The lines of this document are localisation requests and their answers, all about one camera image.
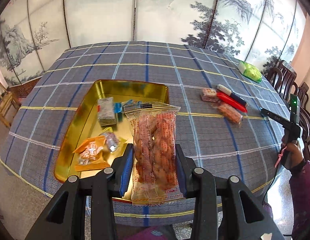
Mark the painted folding screen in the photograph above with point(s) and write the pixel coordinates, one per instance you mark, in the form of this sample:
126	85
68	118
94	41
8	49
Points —
34	33

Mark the person right hand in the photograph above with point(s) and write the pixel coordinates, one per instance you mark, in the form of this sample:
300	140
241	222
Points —
295	154

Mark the small bamboo chair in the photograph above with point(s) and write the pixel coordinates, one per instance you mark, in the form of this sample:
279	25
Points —
7	99

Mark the navy cream biscuit pack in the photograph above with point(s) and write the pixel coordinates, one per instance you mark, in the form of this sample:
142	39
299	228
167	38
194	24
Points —
232	95

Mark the teal candy wrapper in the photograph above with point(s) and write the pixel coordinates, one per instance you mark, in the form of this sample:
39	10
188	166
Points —
119	107

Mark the purple sleeve forearm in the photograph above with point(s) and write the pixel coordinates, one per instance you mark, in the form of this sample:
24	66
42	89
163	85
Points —
300	192

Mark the red snack pack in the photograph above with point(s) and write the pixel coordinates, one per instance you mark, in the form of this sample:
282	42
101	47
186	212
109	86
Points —
232	102

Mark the green tissue pack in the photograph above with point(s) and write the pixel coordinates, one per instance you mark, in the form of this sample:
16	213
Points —
250	71

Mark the red gold toffee tin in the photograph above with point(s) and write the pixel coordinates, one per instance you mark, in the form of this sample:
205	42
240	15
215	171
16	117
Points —
85	123

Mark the dark wooden chair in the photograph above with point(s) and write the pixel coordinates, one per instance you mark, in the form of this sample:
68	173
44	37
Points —
282	78
302	94

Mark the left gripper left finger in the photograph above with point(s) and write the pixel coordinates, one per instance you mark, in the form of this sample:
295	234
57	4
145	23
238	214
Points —
64	216

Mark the clear pack orange fried snacks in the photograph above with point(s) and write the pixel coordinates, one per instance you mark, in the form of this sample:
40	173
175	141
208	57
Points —
153	127

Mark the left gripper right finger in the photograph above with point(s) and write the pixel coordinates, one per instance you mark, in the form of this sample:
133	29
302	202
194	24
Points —
224	208

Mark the blue plaid tablecloth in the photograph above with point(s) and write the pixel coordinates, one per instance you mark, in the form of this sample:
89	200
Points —
248	150

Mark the small red white cake pack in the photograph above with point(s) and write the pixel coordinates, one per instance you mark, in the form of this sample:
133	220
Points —
209	95

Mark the clear grey sesame snack pack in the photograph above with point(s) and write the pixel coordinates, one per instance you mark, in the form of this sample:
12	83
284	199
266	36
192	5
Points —
106	114

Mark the small yellow candy packet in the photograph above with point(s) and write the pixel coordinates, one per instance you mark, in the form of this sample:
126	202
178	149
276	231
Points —
113	142

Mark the orange snack packet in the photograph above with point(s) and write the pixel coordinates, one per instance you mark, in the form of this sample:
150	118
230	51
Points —
90	154

